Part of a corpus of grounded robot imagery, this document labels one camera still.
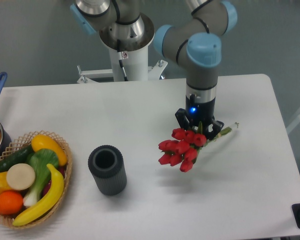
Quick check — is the yellow banana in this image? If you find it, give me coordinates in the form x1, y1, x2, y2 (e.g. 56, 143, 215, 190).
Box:
12, 163, 65, 227

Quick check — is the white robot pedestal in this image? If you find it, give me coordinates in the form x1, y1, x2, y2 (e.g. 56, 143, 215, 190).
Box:
77, 46, 168, 84

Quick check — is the beige round slice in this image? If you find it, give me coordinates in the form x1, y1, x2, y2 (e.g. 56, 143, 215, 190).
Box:
6, 163, 36, 191

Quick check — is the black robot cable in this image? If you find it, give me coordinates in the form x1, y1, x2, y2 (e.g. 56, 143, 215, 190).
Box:
116, 39, 129, 82

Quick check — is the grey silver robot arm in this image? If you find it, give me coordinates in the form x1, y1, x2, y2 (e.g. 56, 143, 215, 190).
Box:
70, 0, 238, 140

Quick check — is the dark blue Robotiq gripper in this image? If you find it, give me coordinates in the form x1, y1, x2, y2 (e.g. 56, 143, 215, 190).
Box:
174, 86, 224, 140

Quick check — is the red fruit in basket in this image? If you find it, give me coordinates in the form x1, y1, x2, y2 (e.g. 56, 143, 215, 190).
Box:
41, 166, 66, 197

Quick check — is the yellow squash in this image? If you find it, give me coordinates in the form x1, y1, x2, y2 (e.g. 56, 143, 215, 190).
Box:
31, 134, 68, 166

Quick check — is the red tulip bouquet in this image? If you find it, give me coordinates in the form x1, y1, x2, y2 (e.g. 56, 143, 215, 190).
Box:
158, 122, 239, 173

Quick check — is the woven wicker basket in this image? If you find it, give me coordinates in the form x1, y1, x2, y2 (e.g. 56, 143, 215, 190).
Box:
0, 130, 73, 230

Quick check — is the green cucumber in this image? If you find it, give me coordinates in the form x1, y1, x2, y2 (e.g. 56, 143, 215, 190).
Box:
0, 145, 34, 173

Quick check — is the green bok choy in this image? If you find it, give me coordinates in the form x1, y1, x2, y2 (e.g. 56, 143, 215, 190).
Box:
23, 148, 59, 208

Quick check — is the orange fruit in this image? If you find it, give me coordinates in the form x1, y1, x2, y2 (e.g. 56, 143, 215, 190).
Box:
0, 190, 23, 215

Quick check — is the dark grey ribbed vase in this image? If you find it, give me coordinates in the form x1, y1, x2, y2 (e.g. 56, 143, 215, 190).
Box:
88, 145, 127, 196

